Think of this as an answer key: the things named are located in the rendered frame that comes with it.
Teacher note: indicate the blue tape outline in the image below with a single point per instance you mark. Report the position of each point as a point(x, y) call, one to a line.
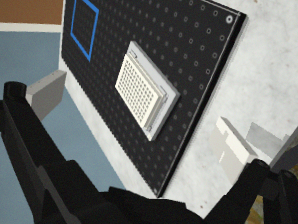
point(97, 11)

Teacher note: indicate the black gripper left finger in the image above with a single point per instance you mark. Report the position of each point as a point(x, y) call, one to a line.
point(48, 181)

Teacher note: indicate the white well plate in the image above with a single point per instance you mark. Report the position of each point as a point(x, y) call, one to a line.
point(139, 91)

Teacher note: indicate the black perforated breadboard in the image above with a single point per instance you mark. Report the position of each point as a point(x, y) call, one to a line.
point(188, 40)

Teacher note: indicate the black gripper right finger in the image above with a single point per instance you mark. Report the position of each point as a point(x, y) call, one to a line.
point(234, 155)

